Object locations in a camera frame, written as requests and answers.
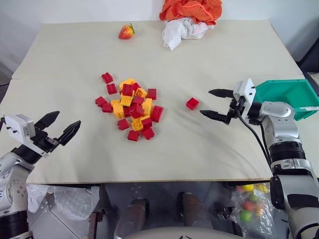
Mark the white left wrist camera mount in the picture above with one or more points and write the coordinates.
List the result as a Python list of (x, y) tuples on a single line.
[(18, 129)]

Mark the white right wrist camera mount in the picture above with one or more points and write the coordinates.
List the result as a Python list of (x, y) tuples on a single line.
[(245, 94)]

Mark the red toy strawberry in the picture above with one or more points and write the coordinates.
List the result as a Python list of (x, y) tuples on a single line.
[(125, 33)]

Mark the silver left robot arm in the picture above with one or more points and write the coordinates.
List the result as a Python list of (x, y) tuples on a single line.
[(12, 179)]

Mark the dark brown rounded shape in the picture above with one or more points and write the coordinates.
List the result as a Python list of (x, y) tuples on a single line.
[(194, 209)]

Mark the dark furniture piece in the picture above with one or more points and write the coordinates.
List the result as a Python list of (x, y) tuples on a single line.
[(310, 57)]

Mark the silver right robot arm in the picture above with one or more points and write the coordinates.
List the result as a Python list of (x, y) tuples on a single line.
[(286, 154)]

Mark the orange cloth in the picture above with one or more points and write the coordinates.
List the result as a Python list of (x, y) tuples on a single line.
[(192, 10)]

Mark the clear bubble wrap sheet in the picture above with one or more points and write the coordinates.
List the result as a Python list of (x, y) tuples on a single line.
[(72, 201)]

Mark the white cloth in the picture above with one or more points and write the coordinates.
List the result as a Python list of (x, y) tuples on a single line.
[(183, 31)]

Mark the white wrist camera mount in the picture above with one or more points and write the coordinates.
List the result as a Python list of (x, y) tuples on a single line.
[(18, 129), (245, 94)]

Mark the green plastic bin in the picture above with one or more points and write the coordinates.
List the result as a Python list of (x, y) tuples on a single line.
[(279, 90)]

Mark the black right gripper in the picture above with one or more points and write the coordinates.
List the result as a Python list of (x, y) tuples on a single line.
[(234, 109)]

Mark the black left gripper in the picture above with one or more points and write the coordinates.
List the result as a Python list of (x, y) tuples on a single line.
[(43, 142)]

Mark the clear bag of toy fruit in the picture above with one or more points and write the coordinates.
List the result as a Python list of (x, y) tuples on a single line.
[(251, 206)]

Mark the red building block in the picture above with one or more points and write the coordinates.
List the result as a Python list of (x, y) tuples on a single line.
[(148, 133), (107, 108), (100, 101), (157, 113), (138, 100), (136, 86), (111, 88), (133, 135), (126, 111), (192, 103), (151, 93), (146, 122), (107, 77), (127, 89), (123, 124), (137, 111)]

